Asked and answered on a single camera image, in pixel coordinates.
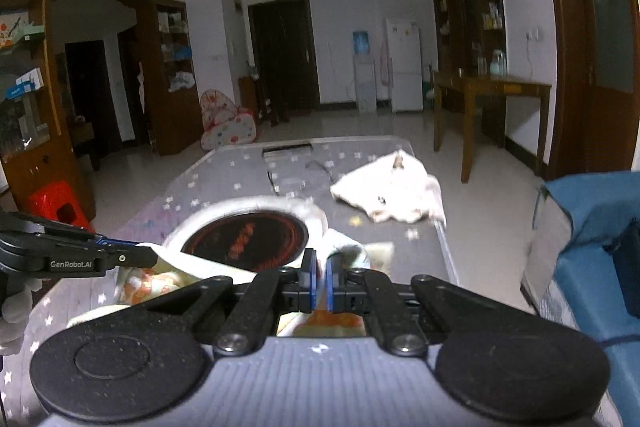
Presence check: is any cream beige garment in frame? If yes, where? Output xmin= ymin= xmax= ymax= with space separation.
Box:
xmin=330 ymin=150 xmax=447 ymax=227

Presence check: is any brown wooden side table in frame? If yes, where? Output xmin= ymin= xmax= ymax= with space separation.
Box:
xmin=432 ymin=70 xmax=551 ymax=183

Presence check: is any dark wooden display cabinet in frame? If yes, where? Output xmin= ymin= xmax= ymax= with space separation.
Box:
xmin=1 ymin=0 xmax=203 ymax=218

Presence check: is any colourful patterned child shirt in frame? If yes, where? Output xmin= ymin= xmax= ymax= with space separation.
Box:
xmin=64 ymin=198 xmax=396 ymax=339

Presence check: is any brown wooden door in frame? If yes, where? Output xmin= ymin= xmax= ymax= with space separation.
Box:
xmin=548 ymin=0 xmax=639 ymax=179

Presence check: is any water dispenser with blue bottle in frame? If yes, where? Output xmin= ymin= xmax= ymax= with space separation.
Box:
xmin=352 ymin=31 xmax=376 ymax=114

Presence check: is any blue cloth covered chair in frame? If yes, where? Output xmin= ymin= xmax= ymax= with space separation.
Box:
xmin=521 ymin=171 xmax=639 ymax=426

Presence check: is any white refrigerator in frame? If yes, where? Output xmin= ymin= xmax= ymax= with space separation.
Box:
xmin=385 ymin=18 xmax=423 ymax=113

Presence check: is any round black induction cooker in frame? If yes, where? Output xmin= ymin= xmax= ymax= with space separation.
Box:
xmin=163 ymin=196 xmax=328 ymax=281

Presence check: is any dark wooden bookshelf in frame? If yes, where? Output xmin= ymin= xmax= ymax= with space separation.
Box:
xmin=433 ymin=0 xmax=506 ymax=77

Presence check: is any pink dotted kids sofa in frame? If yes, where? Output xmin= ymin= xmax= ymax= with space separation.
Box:
xmin=200 ymin=90 xmax=257 ymax=150

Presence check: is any red plastic stool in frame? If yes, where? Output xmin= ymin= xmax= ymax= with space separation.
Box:
xmin=27 ymin=180 xmax=94 ymax=232

